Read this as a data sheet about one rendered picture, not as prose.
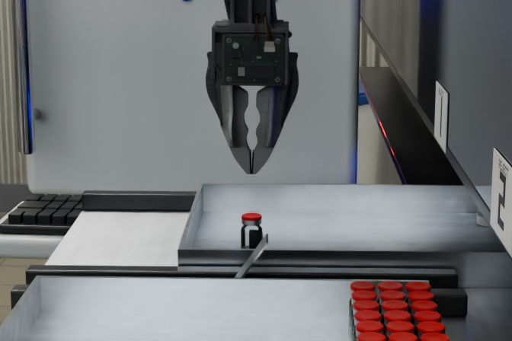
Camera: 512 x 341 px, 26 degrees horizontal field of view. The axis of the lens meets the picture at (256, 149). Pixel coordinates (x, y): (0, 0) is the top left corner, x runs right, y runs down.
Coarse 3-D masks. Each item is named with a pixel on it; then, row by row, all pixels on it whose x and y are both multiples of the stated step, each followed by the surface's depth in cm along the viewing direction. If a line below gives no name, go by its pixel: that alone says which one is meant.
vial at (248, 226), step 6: (246, 222) 110; (252, 222) 110; (258, 222) 110; (246, 228) 110; (252, 228) 110; (258, 228) 110; (246, 234) 110; (252, 234) 110; (258, 234) 110; (246, 240) 110; (252, 240) 110; (258, 240) 111; (246, 246) 111; (252, 246) 110
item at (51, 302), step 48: (48, 288) 96; (96, 288) 96; (144, 288) 96; (192, 288) 96; (240, 288) 96; (288, 288) 96; (336, 288) 95; (0, 336) 83; (48, 336) 91; (96, 336) 91; (144, 336) 91; (192, 336) 91; (240, 336) 91; (288, 336) 91; (336, 336) 91
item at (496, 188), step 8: (496, 152) 83; (496, 160) 83; (504, 160) 80; (496, 168) 83; (504, 168) 80; (496, 176) 83; (496, 184) 83; (496, 192) 83; (496, 200) 83; (496, 208) 83; (504, 208) 79; (496, 216) 83; (504, 216) 79; (496, 224) 83; (504, 224) 79; (496, 232) 83; (504, 232) 79; (504, 240) 79
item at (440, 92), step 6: (438, 84) 115; (438, 90) 115; (444, 90) 111; (438, 96) 115; (444, 96) 111; (438, 102) 115; (444, 102) 111; (438, 108) 115; (444, 108) 111; (438, 114) 115; (444, 114) 111; (438, 120) 115; (444, 120) 111; (438, 126) 115; (444, 126) 111; (438, 132) 115; (444, 132) 110; (438, 138) 115; (444, 138) 110; (444, 144) 110; (444, 150) 110
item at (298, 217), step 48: (240, 192) 129; (288, 192) 129; (336, 192) 129; (384, 192) 129; (432, 192) 128; (192, 240) 115; (240, 240) 118; (288, 240) 118; (336, 240) 118; (384, 240) 118; (432, 240) 118; (480, 240) 118
